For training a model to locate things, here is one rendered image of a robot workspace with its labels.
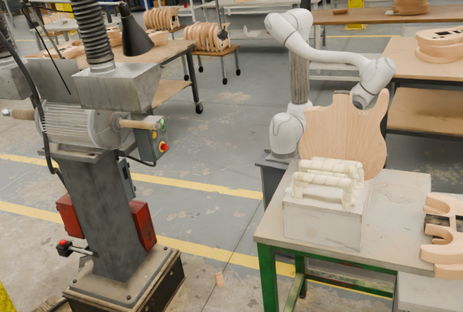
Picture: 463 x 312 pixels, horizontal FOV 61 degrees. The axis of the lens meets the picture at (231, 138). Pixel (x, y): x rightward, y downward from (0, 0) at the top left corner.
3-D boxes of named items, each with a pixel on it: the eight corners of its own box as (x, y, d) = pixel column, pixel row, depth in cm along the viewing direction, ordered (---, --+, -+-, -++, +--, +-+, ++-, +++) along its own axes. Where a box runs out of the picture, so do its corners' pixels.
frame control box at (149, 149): (116, 171, 216) (103, 130, 204) (138, 152, 233) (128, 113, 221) (153, 177, 206) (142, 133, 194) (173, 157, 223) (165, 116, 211)
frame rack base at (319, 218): (283, 239, 145) (281, 201, 137) (294, 213, 157) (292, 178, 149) (360, 254, 134) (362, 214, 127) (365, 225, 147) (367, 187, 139)
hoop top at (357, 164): (309, 164, 156) (309, 158, 155) (311, 161, 159) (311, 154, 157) (361, 171, 148) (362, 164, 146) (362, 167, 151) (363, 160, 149)
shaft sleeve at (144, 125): (120, 119, 175) (125, 119, 178) (120, 126, 175) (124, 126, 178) (153, 122, 168) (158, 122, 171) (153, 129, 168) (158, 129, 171)
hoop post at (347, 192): (341, 209, 130) (342, 185, 126) (342, 203, 133) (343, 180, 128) (351, 210, 129) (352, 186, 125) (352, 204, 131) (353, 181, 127)
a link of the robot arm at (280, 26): (290, 31, 199) (304, 25, 207) (265, 9, 203) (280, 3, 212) (279, 50, 208) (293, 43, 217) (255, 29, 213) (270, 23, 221)
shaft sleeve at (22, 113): (11, 107, 200) (21, 107, 205) (11, 118, 201) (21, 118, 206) (36, 109, 193) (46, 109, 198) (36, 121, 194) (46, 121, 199)
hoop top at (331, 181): (291, 182, 133) (290, 174, 132) (293, 177, 136) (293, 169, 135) (352, 191, 125) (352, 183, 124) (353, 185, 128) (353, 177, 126)
